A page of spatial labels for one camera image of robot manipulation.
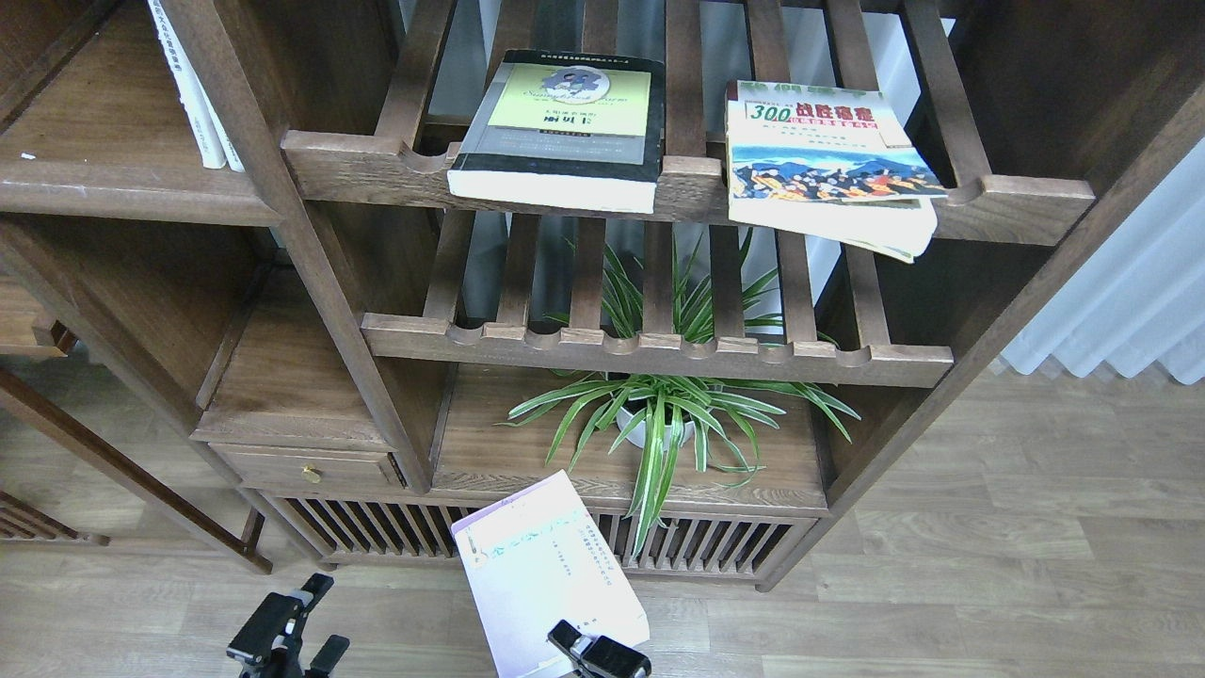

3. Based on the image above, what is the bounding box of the colourful 300 paperback book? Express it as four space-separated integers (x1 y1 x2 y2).
725 79 946 263

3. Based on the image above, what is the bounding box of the pale purple book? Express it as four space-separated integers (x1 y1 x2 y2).
451 471 649 677

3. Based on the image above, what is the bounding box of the black and yellow book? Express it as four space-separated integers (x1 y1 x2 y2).
447 51 666 214

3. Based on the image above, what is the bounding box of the white book left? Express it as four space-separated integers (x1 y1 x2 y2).
147 1 227 169

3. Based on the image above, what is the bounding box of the white book right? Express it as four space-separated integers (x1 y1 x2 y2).
200 87 245 172

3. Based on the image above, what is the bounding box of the white plant pot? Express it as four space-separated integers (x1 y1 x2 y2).
616 400 696 449

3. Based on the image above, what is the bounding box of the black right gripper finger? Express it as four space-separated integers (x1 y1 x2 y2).
547 621 651 677

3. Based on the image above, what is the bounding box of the white book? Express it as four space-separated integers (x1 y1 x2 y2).
147 1 227 169
200 87 245 172

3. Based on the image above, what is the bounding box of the dark wooden bookshelf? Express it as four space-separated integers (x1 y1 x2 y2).
2 1 1203 591

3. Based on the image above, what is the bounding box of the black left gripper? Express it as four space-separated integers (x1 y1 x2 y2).
225 573 349 678

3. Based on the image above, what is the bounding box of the white curtain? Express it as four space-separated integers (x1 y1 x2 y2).
1000 142 1204 383

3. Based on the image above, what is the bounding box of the green spider plant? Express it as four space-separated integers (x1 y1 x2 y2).
498 235 862 558

